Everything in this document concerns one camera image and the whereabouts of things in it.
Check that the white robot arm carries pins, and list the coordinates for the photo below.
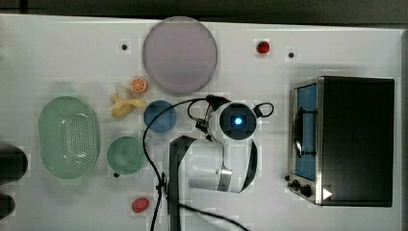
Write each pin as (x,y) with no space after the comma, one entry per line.
(225,162)

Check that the grey round plate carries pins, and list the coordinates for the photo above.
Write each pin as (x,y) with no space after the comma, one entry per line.
(180,55)

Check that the blue cup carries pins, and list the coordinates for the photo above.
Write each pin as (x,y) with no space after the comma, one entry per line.
(159,116)

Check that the orange slice toy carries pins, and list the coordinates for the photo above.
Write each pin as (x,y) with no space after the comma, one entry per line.
(139,85)

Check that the yellow banana peel toy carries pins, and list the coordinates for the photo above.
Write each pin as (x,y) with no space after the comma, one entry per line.
(124,102)

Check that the green mug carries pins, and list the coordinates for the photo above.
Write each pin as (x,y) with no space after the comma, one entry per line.
(125,155)

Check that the red strawberry toy far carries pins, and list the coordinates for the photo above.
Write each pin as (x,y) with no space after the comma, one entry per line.
(263,47)

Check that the red strawberry toy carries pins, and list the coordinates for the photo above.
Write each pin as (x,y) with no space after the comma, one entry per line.
(140,204)
(263,47)

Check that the red strawberry toy near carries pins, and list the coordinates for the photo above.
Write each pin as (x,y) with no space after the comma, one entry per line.
(140,204)

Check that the green colander basket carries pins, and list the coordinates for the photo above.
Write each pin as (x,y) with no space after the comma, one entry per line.
(69,138)

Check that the black toaster oven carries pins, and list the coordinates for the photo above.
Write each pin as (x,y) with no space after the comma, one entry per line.
(342,141)

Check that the black cylinder upper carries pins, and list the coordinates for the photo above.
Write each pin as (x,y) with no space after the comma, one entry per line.
(13,164)

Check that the black cylinder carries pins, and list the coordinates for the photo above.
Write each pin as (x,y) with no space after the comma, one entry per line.
(7,205)
(13,164)

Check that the black cylinder lower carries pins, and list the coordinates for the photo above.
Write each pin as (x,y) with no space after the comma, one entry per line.
(7,205)

